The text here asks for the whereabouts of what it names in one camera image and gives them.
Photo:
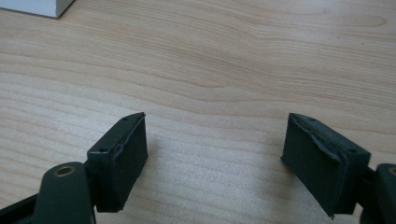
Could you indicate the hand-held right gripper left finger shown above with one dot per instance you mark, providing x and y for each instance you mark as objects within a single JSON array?
[{"x": 120, "y": 168}]

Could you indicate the white book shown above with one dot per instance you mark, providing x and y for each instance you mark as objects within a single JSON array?
[{"x": 34, "y": 6}]

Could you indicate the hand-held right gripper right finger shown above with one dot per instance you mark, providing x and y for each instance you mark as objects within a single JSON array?
[{"x": 320, "y": 161}]

